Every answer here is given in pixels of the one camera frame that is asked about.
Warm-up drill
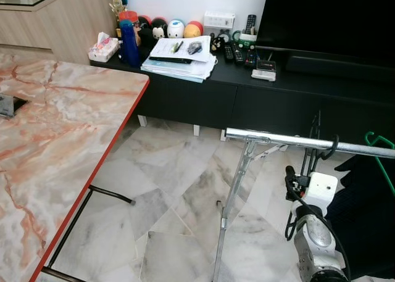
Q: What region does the black plastic hanger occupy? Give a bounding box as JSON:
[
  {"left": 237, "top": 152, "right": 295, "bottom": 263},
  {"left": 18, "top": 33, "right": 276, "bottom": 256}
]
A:
[{"left": 299, "top": 112, "right": 340, "bottom": 178}]

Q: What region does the black printed T-shirt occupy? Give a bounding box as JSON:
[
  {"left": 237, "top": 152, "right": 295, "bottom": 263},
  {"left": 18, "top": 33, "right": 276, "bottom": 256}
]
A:
[{"left": 324, "top": 156, "right": 395, "bottom": 280}]

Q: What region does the green plastic hanger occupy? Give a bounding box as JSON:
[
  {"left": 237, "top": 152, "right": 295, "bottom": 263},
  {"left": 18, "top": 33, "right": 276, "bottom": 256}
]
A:
[{"left": 364, "top": 132, "right": 395, "bottom": 196}]

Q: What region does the silver metal clothes rack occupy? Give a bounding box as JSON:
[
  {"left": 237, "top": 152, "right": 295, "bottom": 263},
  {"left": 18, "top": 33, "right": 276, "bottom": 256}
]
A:
[{"left": 212, "top": 126, "right": 395, "bottom": 282}]

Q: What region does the black TV console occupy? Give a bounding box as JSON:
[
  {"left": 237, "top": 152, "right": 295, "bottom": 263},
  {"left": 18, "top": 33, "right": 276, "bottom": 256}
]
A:
[{"left": 89, "top": 51, "right": 395, "bottom": 147}]

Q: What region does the small white box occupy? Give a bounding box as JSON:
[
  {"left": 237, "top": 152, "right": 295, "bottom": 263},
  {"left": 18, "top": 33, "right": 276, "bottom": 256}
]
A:
[{"left": 251, "top": 70, "right": 277, "bottom": 82}]

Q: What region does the green white mug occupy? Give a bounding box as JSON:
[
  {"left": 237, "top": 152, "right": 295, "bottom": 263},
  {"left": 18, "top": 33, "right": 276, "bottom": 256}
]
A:
[{"left": 232, "top": 30, "right": 257, "bottom": 50}]

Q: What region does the black flat television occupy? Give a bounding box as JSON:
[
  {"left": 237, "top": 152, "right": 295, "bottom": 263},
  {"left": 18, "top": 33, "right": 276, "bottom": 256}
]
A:
[{"left": 256, "top": 0, "right": 395, "bottom": 67}]

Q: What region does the stack of white papers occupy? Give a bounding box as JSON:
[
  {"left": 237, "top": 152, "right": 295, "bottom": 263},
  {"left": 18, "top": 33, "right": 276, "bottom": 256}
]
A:
[{"left": 141, "top": 36, "right": 218, "bottom": 83}]

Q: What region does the long black remote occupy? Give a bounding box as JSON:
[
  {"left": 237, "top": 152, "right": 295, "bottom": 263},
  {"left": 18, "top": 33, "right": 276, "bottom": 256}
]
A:
[{"left": 148, "top": 56, "right": 193, "bottom": 65}]

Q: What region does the orange red round plush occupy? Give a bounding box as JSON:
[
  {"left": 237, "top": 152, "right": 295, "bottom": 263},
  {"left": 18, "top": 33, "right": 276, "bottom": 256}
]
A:
[{"left": 184, "top": 20, "right": 204, "bottom": 39}]

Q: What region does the white blue round plush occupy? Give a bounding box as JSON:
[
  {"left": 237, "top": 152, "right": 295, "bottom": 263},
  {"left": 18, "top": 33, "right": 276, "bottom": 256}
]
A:
[{"left": 167, "top": 19, "right": 185, "bottom": 39}]

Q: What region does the black white mouse plush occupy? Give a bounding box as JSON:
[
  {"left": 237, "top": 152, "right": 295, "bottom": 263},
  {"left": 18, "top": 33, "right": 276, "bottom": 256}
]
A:
[{"left": 151, "top": 18, "right": 168, "bottom": 41}]

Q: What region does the blue water bottle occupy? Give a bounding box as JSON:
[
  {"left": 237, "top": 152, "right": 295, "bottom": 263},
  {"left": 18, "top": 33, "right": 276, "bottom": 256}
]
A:
[{"left": 119, "top": 20, "right": 141, "bottom": 68}]

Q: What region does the black round plush toy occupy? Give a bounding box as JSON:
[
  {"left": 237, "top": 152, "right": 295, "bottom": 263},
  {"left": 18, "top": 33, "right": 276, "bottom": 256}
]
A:
[{"left": 137, "top": 15, "right": 153, "bottom": 39}]

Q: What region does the pink white tissue box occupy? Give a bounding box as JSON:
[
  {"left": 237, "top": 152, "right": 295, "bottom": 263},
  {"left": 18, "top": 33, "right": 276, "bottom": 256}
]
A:
[{"left": 88, "top": 32, "right": 121, "bottom": 62}]

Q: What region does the marble folding table red edge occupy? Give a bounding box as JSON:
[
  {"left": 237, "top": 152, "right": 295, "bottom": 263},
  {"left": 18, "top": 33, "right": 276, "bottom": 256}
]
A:
[{"left": 0, "top": 52, "right": 151, "bottom": 282}]

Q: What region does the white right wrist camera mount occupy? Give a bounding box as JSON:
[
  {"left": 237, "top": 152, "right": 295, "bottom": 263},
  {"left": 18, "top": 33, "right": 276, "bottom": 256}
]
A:
[{"left": 306, "top": 171, "right": 339, "bottom": 212}]

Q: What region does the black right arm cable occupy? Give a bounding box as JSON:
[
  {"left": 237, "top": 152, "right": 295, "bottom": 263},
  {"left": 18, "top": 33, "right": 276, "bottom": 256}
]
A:
[{"left": 284, "top": 183, "right": 347, "bottom": 278}]

